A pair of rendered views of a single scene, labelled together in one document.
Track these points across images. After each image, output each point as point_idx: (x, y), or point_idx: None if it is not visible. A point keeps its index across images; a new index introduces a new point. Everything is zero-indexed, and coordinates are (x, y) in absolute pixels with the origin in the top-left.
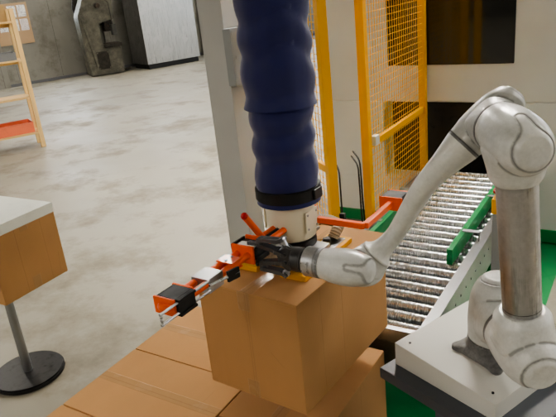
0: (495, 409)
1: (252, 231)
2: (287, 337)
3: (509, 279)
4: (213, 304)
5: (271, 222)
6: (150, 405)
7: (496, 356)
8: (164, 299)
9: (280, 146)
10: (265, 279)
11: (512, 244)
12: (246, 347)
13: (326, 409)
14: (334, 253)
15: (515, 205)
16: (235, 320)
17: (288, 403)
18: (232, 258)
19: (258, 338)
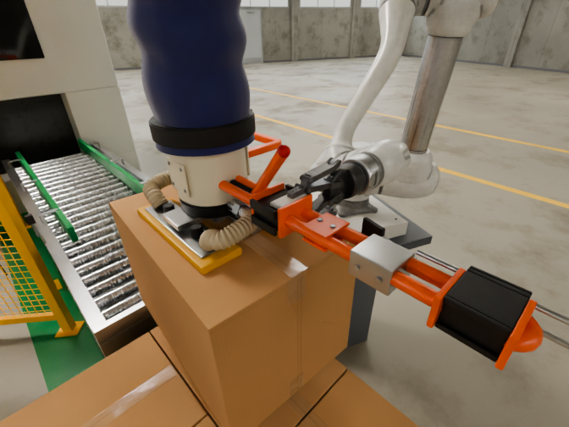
0: (406, 225)
1: (267, 181)
2: (345, 284)
3: (432, 121)
4: (244, 341)
5: (219, 177)
6: None
7: (411, 187)
8: (529, 318)
9: (239, 29)
10: (270, 249)
11: (444, 89)
12: (293, 346)
13: None
14: (388, 147)
15: (457, 52)
16: (279, 329)
17: (332, 356)
18: (327, 220)
19: (310, 320)
